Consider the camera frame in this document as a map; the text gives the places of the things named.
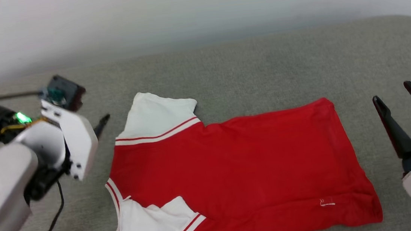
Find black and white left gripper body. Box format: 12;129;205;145
0;95;102;189

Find black cable with white clip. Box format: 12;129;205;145
0;90;45;113

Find red and white shirt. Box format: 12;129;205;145
92;70;385;231

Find grey fabric sofa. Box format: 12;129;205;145
0;14;411;231

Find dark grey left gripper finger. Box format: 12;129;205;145
92;114;113;139

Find thin black cable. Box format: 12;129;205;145
0;180;68;231

